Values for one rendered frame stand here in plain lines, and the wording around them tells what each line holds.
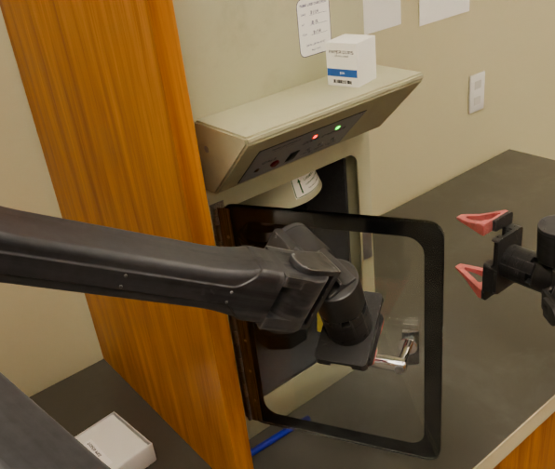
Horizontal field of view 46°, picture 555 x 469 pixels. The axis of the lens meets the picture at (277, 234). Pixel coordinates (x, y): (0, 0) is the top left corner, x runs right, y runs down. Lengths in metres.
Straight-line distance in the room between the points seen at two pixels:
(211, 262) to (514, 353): 0.83
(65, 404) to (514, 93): 1.62
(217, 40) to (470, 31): 1.23
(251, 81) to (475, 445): 0.67
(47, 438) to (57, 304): 0.99
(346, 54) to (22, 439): 0.68
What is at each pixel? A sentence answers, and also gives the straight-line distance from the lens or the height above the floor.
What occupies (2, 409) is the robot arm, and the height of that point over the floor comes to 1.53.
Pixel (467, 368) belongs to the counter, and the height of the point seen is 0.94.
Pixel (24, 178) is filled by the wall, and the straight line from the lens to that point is 1.26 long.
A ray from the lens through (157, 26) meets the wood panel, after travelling 0.72.
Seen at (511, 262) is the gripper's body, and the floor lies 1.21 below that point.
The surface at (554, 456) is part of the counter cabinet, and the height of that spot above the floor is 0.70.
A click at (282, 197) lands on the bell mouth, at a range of 1.02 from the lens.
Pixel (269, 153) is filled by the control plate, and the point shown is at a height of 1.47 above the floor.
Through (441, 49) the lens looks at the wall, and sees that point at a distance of 1.91.
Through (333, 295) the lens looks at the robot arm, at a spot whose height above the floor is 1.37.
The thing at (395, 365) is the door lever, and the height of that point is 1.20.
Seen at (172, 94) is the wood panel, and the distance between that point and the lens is 0.74.
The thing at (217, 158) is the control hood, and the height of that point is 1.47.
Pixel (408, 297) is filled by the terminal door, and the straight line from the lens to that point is 0.87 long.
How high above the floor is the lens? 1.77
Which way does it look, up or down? 28 degrees down
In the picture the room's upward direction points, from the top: 7 degrees counter-clockwise
